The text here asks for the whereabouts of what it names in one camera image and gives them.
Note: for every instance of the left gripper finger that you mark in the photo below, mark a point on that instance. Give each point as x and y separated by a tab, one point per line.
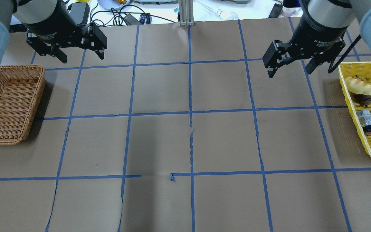
44	49
94	39

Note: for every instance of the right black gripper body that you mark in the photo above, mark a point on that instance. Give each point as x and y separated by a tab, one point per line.
320	36

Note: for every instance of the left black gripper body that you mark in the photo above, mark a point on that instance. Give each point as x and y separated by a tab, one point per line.
54	26

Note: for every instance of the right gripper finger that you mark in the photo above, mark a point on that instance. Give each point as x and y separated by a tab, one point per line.
276	56
313	63

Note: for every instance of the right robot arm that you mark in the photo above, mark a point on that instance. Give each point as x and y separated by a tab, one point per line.
359	10

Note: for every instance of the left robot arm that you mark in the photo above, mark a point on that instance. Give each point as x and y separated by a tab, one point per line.
7	9

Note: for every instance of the black power adapter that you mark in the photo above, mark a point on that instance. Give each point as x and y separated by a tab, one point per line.
79	12

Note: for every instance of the blue plate with brass part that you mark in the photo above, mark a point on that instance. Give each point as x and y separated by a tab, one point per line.
115	4

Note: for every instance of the brown wicker basket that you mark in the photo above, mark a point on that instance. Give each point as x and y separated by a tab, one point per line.
21	89

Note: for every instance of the brown toy item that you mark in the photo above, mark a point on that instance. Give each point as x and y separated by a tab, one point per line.
362	99

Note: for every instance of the small dark bottle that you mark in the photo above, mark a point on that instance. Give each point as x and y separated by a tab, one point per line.
364	117

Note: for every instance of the aluminium frame post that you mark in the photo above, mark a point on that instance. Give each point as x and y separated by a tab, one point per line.
186	12

